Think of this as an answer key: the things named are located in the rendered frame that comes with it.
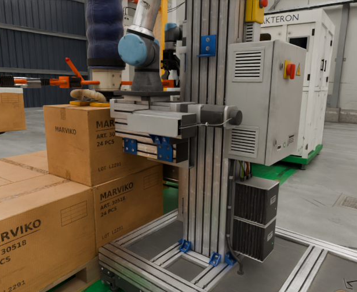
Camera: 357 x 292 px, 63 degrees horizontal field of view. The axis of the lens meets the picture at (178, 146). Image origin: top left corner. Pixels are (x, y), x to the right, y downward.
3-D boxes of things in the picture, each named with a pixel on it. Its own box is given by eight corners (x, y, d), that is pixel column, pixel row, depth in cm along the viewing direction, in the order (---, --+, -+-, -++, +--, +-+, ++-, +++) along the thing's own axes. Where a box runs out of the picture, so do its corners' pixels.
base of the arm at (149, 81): (170, 91, 138) (170, 69, 136) (147, 91, 126) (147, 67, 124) (146, 90, 147) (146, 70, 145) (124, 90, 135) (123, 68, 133)
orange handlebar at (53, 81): (135, 86, 198) (135, 80, 197) (170, 86, 181) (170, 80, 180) (-18, 85, 125) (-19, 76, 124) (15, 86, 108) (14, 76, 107)
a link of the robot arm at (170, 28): (179, 22, 172) (166, 21, 170) (179, 42, 174) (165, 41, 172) (176, 25, 180) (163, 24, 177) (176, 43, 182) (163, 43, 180)
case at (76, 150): (122, 154, 221) (121, 101, 212) (163, 163, 198) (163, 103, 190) (48, 172, 173) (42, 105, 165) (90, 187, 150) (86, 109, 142)
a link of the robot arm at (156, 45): (163, 69, 139) (163, 40, 136) (155, 68, 126) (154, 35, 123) (139, 69, 142) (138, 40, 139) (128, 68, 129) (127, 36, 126)
